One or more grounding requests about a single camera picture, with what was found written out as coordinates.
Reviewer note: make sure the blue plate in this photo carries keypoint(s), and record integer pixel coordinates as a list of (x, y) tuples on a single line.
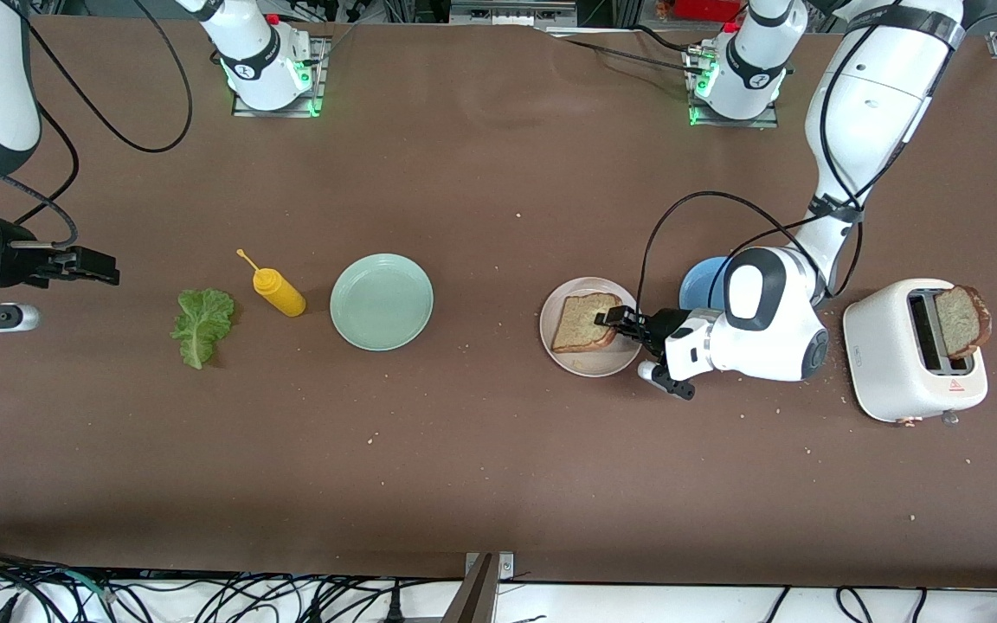
[(702, 281)]

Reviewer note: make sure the green lettuce leaf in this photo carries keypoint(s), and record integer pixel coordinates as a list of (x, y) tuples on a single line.
[(202, 324)]

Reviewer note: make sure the beige plate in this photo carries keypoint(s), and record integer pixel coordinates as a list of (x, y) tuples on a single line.
[(589, 365)]

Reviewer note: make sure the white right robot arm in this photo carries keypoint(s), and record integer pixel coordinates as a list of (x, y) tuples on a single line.
[(260, 61)]

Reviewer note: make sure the white two-slot toaster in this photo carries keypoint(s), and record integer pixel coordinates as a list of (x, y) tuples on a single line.
[(884, 355)]

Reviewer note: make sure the grey metal mount bracket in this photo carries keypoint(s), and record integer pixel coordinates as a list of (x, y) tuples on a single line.
[(477, 597)]

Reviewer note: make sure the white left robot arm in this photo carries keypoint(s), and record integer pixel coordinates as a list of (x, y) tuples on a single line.
[(871, 112)]

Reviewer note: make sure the brown bread slice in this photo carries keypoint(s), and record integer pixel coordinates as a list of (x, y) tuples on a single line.
[(581, 324), (961, 320)]

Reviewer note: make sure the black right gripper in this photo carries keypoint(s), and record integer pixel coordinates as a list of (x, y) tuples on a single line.
[(17, 261)]

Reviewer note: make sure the pale green plate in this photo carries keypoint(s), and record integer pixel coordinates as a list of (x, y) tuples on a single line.
[(382, 303)]

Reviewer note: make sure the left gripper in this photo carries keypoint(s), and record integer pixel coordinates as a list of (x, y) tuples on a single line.
[(659, 329)]

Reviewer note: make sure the yellow mustard squeeze bottle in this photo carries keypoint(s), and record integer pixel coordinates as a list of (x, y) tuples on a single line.
[(280, 294)]

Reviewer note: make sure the red box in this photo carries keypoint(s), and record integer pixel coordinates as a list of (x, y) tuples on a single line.
[(706, 9)]

